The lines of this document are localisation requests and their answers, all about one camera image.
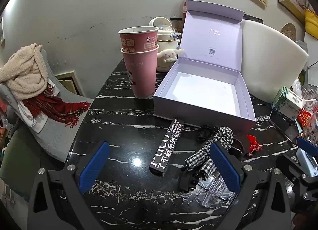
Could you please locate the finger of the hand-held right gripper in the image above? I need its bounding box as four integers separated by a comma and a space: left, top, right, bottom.
297, 137, 318, 157
276, 154, 318, 191

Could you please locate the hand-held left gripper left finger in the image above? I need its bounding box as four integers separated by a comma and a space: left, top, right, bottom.
27, 141, 111, 230

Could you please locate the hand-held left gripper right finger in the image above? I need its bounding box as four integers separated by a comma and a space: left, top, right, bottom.
210, 141, 292, 230

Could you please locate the black round hair band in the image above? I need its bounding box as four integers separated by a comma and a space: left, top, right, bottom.
230, 136, 250, 157

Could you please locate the black white checkered hair bow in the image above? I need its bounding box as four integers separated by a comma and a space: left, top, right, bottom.
184, 126, 234, 178

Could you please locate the small red bow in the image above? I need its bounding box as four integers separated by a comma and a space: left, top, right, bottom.
247, 135, 262, 155

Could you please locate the black claw hair clip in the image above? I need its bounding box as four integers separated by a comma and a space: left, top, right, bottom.
178, 164, 207, 192

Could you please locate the long black lipstick box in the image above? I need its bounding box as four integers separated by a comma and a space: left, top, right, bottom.
149, 117, 185, 178

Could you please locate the lavender gift box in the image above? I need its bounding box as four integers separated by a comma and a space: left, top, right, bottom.
153, 0, 257, 135

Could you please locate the light blue small box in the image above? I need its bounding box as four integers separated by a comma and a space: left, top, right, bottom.
297, 149, 318, 177

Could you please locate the red packet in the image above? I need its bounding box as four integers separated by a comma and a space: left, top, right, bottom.
297, 109, 315, 127

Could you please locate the black smartphone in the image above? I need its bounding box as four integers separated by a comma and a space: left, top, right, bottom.
270, 109, 299, 146

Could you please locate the green white medicine box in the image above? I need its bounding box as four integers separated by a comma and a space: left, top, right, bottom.
272, 86, 305, 121

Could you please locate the grey chair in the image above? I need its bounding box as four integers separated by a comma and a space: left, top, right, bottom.
0, 49, 95, 156

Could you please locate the clear plastic bag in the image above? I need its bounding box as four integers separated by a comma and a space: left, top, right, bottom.
289, 78, 318, 111

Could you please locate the red plaid scarf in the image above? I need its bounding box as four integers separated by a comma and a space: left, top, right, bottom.
22, 83, 91, 127

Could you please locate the dark green seat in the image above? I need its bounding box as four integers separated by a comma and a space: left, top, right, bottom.
0, 121, 43, 196

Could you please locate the beige wooden panel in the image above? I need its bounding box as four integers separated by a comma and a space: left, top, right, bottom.
54, 71, 83, 96

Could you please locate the white chair back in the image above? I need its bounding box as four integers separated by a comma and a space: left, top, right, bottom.
240, 19, 310, 104

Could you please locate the plain pink paper cup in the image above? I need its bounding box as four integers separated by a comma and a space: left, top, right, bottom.
120, 44, 159, 99

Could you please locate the beige fleece blanket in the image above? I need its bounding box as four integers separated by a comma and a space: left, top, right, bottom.
0, 43, 49, 101

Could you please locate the yellow bag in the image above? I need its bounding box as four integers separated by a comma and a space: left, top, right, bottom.
304, 9, 318, 38

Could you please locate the pink paper cup red band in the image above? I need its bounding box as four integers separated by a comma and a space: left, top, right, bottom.
118, 26, 159, 54

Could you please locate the white cartoon kettle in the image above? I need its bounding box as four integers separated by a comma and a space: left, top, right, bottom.
148, 16, 181, 49

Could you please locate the round woven wall ornament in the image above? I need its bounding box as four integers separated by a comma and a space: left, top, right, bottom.
280, 23, 297, 42

